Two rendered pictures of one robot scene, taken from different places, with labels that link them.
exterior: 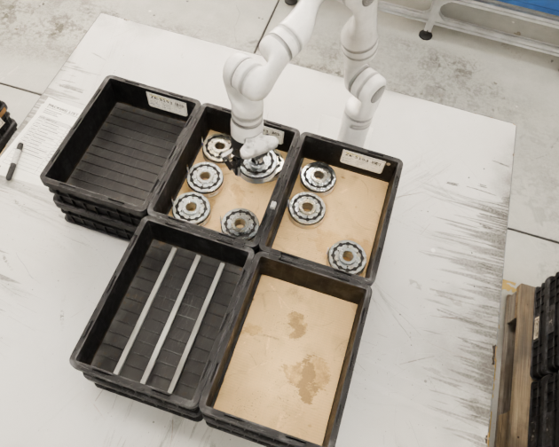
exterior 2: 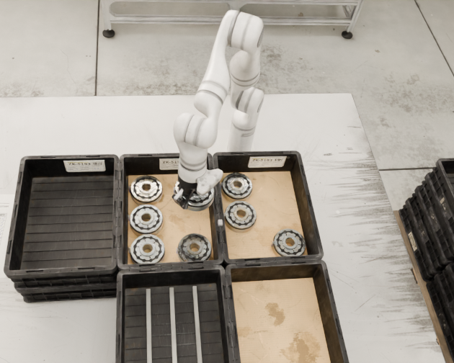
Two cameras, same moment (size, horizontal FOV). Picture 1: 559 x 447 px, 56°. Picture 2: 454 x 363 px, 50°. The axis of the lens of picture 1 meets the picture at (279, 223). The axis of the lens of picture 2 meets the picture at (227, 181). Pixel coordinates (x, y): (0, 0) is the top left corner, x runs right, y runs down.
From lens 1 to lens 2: 36 cm
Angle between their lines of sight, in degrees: 14
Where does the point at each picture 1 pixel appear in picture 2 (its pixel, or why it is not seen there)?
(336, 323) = (304, 299)
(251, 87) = (206, 138)
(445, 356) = (383, 290)
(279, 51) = (215, 104)
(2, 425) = not seen: outside the picture
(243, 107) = (194, 155)
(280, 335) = (267, 327)
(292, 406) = not seen: outside the picture
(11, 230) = not seen: outside the picture
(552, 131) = (356, 84)
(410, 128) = (277, 119)
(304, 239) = (248, 241)
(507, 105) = (316, 73)
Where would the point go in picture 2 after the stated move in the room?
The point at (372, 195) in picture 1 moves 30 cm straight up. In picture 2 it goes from (282, 186) to (303, 130)
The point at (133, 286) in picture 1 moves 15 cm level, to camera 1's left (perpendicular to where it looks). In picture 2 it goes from (127, 336) to (71, 351)
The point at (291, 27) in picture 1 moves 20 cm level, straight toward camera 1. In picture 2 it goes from (216, 81) to (244, 145)
